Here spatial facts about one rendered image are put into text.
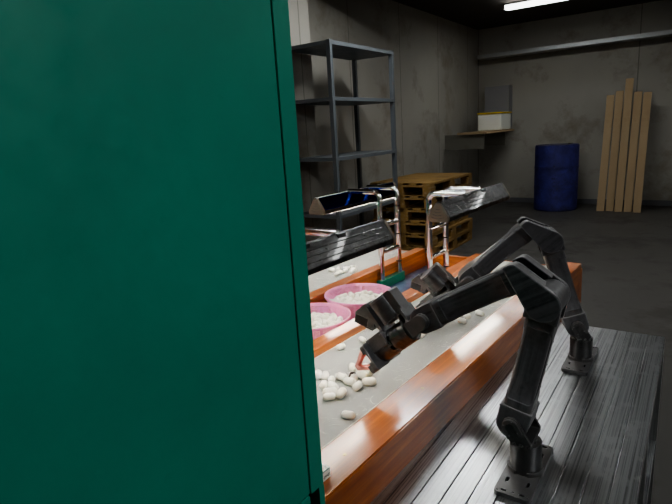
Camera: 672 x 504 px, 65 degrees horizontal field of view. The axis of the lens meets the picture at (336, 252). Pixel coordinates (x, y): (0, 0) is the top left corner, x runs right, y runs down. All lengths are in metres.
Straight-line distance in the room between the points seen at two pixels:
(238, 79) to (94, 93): 0.18
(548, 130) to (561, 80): 0.78
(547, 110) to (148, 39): 9.03
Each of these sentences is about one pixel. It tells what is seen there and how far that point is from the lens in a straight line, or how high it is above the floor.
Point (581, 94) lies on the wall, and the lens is 9.39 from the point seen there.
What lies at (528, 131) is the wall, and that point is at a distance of 9.55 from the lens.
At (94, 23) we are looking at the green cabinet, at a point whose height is 1.48.
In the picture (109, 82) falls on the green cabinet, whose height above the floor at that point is 1.43.
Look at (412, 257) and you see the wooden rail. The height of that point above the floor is 0.75.
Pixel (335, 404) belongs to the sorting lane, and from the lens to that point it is 1.31.
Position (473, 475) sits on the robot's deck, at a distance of 1.21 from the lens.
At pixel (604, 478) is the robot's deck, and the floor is 0.67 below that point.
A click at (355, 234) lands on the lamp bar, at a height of 1.10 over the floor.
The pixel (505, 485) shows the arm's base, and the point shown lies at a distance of 1.18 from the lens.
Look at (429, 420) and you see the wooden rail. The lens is 1.28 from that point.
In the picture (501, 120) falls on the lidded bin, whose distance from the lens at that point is 8.84.
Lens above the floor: 1.38
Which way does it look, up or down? 13 degrees down
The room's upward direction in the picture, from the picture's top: 3 degrees counter-clockwise
